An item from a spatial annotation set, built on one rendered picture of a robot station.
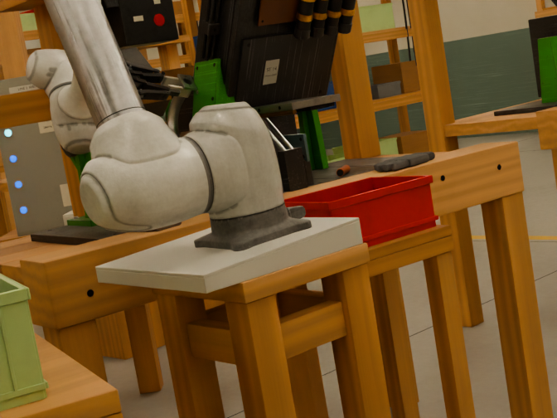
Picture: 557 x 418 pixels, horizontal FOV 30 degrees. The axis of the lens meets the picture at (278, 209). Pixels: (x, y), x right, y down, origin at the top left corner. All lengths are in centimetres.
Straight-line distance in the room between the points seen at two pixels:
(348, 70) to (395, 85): 584
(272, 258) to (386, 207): 49
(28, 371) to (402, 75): 800
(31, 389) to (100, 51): 71
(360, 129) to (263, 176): 152
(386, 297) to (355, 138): 103
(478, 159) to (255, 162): 113
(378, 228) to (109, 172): 70
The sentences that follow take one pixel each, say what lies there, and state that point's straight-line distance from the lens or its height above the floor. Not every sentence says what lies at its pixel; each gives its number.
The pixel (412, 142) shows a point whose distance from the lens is 946.
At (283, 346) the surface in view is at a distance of 196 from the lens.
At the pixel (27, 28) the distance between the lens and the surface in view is 1055.
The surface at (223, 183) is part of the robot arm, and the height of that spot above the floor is 102.
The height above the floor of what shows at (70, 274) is 86.
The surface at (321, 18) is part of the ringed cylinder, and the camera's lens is 277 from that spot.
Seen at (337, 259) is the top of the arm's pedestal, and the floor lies 84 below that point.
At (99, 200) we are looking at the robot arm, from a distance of 190.
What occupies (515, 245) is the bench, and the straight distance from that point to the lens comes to 312.
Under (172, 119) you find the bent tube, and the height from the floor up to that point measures 113.
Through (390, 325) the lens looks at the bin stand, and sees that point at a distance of 261.
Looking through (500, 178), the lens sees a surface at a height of 81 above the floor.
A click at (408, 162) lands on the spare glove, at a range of 284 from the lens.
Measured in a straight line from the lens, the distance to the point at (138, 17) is 295.
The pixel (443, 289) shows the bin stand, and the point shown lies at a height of 66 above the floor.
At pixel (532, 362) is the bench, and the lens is 321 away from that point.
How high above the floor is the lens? 121
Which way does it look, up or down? 7 degrees down
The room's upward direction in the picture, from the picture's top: 10 degrees counter-clockwise
